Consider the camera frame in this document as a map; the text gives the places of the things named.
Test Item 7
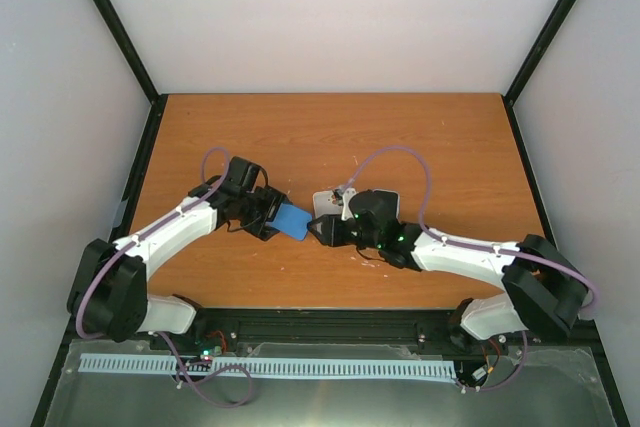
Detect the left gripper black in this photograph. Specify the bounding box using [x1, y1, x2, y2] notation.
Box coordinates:
[238, 185, 289, 241]

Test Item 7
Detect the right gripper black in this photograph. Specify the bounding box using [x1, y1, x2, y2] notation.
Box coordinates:
[307, 214, 381, 249]

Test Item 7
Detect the white phone case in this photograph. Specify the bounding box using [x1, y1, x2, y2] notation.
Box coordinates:
[312, 190, 340, 218]

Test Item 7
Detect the light blue phone case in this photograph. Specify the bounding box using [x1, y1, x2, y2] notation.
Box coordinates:
[373, 189, 400, 219]

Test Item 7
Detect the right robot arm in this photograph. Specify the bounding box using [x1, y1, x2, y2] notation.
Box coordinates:
[307, 188, 590, 341]

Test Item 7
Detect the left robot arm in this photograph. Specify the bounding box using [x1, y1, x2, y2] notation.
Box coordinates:
[67, 157, 291, 350]

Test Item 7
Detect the green led circuit board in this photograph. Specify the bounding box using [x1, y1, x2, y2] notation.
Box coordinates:
[199, 345, 225, 362]

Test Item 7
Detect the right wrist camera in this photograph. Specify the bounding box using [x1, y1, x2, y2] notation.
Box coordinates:
[332, 187, 357, 221]

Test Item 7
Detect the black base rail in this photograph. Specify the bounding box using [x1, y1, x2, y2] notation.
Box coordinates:
[64, 306, 601, 363]

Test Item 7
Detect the light blue cable duct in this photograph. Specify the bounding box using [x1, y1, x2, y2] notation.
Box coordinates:
[77, 353, 456, 384]

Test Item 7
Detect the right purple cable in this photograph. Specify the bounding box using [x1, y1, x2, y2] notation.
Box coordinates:
[344, 145, 601, 393]

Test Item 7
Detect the black left frame post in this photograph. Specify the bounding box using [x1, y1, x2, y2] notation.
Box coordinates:
[62, 0, 169, 108]

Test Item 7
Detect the black frame post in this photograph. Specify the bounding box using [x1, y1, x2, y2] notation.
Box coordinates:
[62, 0, 169, 108]
[503, 0, 610, 108]

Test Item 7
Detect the black right frame post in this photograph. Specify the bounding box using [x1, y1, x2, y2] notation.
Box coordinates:
[503, 0, 610, 108]

